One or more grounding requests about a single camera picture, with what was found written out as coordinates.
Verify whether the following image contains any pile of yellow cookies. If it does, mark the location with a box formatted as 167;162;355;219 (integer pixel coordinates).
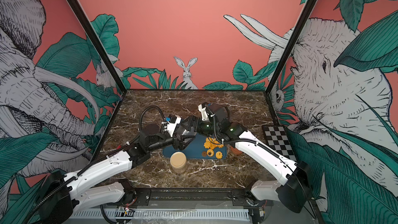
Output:
202;138;226;159

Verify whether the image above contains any brown jar lid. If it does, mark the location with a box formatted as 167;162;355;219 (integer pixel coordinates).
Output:
230;146;243;156

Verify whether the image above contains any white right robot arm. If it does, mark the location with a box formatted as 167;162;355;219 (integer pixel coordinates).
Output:
172;104;311;213

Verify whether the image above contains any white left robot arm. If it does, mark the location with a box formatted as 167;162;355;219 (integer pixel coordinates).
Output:
23;121;201;224

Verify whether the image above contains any teal rectangular tray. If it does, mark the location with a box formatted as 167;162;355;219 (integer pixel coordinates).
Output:
181;134;228;159

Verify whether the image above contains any black white checkerboard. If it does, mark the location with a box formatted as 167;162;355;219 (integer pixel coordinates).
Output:
262;125;296;161

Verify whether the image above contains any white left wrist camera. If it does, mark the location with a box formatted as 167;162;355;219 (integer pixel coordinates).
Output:
163;115;181;137

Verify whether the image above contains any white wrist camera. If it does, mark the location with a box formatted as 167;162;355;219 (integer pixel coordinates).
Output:
198;102;219;121
163;115;181;137

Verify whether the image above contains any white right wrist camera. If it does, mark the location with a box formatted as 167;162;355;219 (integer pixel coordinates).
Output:
198;102;219;121

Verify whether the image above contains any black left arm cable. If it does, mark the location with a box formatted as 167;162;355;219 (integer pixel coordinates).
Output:
138;105;166;134

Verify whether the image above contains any white slotted cable duct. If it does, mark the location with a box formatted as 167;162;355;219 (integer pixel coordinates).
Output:
66;209;251;222

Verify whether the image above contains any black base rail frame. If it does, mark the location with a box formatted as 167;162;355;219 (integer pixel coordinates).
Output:
62;187;321;224

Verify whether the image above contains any black cage frame post right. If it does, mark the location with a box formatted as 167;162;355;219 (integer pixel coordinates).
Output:
265;0;318;95

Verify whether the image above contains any black cage frame post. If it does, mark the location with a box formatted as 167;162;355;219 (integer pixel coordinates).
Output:
265;0;318;95
67;0;127;94

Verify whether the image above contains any black cage frame post left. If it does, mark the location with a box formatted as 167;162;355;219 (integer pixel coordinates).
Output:
67;0;127;94

